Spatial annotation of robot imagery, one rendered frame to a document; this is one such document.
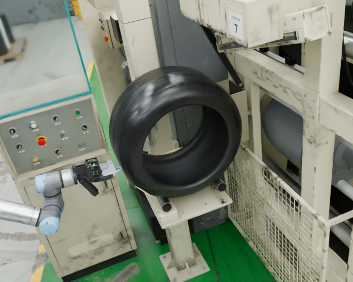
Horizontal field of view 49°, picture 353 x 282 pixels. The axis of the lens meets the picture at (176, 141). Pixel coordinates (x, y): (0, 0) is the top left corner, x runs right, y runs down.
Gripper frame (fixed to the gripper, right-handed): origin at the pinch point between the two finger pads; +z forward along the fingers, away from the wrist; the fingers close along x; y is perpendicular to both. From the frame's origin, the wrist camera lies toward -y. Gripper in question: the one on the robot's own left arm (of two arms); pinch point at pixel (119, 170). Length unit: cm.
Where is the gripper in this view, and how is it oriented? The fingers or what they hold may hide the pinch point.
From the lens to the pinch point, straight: 174.4
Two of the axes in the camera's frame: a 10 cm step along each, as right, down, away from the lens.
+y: -0.3, -8.7, -4.9
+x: -3.5, -4.5, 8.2
